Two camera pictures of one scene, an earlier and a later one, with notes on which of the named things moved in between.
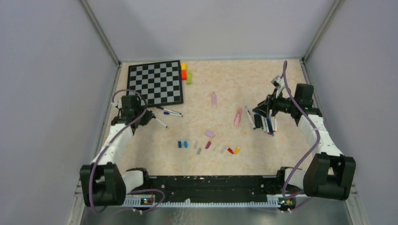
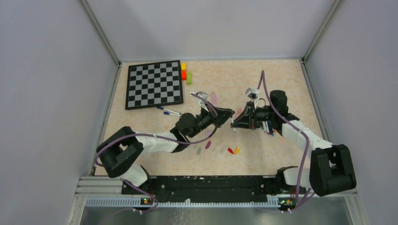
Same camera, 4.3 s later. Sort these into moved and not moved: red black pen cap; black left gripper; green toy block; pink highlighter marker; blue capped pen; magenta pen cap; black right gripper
Moved: black left gripper; black right gripper
Not moved: pink highlighter marker; magenta pen cap; green toy block; blue capped pen; red black pen cap
